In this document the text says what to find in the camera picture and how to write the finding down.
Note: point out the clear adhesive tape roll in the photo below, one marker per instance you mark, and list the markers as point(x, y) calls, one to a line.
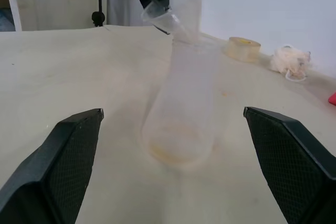
point(242, 49)

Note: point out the small clear plastic cup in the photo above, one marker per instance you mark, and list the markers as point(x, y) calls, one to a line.
point(164, 19)

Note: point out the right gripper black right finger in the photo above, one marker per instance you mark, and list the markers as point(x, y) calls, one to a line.
point(288, 171)

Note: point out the red object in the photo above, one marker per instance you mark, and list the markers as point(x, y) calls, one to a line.
point(333, 99)

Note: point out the translucent plastic funnel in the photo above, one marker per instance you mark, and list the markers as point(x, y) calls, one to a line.
point(193, 11)

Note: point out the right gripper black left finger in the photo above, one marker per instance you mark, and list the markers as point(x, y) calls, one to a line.
point(50, 171)

